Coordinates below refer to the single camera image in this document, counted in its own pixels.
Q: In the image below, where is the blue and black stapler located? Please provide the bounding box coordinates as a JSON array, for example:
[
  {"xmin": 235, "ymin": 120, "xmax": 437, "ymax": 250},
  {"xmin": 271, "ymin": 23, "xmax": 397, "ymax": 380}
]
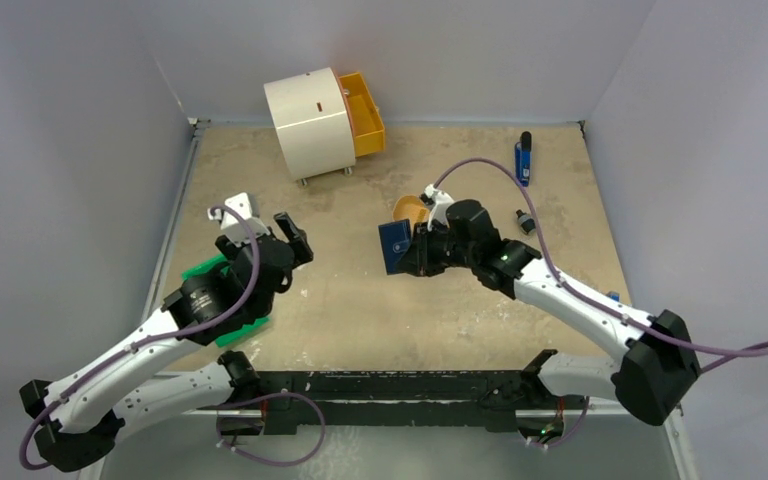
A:
[{"xmin": 514, "ymin": 131, "xmax": 532, "ymax": 187}]

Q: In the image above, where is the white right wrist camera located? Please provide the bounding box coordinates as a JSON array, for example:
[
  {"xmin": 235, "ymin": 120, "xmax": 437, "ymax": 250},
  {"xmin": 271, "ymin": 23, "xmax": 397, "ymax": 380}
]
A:
[{"xmin": 420, "ymin": 184, "xmax": 454, "ymax": 231}]

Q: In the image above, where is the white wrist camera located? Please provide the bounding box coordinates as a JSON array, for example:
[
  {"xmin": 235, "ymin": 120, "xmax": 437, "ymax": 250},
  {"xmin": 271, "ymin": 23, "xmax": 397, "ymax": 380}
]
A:
[
  {"xmin": 420, "ymin": 184, "xmax": 454, "ymax": 231},
  {"xmin": 207, "ymin": 192, "xmax": 271, "ymax": 246}
]

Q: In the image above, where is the small black round knob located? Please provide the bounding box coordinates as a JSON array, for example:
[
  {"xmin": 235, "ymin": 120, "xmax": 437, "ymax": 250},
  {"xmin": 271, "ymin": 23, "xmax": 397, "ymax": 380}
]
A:
[{"xmin": 515, "ymin": 210, "xmax": 537, "ymax": 235}]

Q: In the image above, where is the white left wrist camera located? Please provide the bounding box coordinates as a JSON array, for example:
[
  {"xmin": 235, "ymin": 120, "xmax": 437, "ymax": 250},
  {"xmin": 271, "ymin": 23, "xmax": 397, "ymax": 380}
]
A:
[{"xmin": 207, "ymin": 192, "xmax": 271, "ymax": 246}]

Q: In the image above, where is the white cylindrical drawer cabinet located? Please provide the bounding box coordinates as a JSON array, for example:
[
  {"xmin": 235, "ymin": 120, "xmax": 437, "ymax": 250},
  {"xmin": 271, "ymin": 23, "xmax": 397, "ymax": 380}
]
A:
[{"xmin": 263, "ymin": 67, "xmax": 356, "ymax": 185}]

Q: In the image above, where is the aluminium frame rail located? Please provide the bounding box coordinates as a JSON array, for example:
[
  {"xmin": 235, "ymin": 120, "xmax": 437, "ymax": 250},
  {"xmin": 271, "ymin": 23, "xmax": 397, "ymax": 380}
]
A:
[{"xmin": 95, "ymin": 119, "xmax": 213, "ymax": 419}]

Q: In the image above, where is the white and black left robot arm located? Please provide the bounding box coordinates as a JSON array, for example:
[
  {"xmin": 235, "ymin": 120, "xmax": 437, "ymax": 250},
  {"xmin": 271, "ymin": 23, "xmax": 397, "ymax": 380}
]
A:
[{"xmin": 19, "ymin": 206, "xmax": 314, "ymax": 472}]

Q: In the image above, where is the blue leather card holder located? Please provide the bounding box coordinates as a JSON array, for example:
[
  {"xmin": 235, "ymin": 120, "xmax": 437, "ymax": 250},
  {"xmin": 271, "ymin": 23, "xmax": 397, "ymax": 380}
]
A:
[{"xmin": 378, "ymin": 219, "xmax": 411, "ymax": 275}]

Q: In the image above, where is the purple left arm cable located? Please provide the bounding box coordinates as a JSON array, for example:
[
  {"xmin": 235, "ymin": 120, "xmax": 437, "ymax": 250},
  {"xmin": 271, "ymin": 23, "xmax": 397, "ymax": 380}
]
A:
[{"xmin": 18, "ymin": 203, "xmax": 327, "ymax": 472}]

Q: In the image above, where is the orange oval tray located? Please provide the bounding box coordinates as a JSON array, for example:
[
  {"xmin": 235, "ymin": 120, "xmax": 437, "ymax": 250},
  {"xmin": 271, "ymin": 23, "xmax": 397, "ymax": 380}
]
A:
[{"xmin": 392, "ymin": 195, "xmax": 430, "ymax": 227}]

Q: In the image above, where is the green plastic bin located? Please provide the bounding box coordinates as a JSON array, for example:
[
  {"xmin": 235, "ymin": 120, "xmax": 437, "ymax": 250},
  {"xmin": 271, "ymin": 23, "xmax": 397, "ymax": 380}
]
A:
[{"xmin": 180, "ymin": 254, "xmax": 270, "ymax": 348}]

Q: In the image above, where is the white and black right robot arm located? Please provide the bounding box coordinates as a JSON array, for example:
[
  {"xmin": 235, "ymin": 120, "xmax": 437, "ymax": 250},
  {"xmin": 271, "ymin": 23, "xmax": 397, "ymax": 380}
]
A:
[{"xmin": 393, "ymin": 200, "xmax": 701, "ymax": 426}]

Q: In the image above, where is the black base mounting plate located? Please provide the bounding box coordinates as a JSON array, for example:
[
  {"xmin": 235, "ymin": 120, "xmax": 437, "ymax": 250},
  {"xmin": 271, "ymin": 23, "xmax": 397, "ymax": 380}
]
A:
[{"xmin": 193, "ymin": 369, "xmax": 587, "ymax": 437}]

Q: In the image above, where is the yellow open drawer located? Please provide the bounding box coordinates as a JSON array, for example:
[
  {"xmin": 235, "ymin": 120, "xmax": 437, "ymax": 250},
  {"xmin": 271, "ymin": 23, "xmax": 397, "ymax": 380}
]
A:
[{"xmin": 338, "ymin": 72, "xmax": 386, "ymax": 157}]

